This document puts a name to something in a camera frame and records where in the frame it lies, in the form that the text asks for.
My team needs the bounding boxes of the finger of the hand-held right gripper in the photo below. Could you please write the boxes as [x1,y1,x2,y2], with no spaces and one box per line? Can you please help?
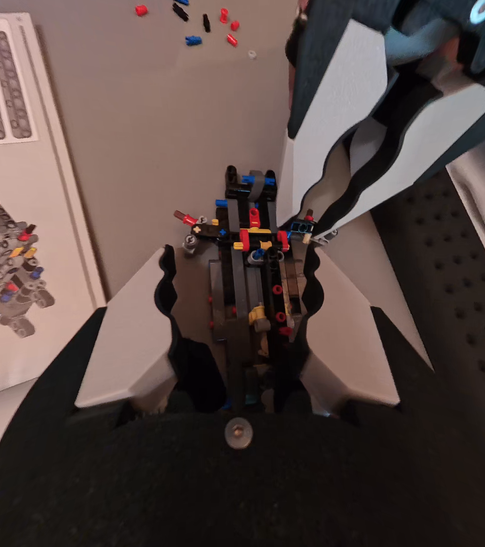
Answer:
[312,83,485,241]
[277,19,398,226]

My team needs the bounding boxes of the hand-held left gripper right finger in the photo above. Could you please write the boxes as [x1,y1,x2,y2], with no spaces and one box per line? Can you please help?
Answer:
[299,246,400,417]

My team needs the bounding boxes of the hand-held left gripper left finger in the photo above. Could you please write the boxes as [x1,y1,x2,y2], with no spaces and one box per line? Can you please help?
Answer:
[74,244,181,413]

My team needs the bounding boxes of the grey lego car chassis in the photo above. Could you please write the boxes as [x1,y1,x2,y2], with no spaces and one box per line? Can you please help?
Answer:
[173,164,338,413]

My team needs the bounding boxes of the scattered small lego pins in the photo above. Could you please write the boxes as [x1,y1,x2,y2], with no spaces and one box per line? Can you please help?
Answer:
[135,0,258,60]

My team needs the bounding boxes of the lego instruction booklet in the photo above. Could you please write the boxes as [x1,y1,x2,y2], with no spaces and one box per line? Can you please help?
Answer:
[0,12,107,404]

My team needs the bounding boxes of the black perforated mat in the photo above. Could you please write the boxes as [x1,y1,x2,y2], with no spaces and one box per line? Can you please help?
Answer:
[371,169,485,471]

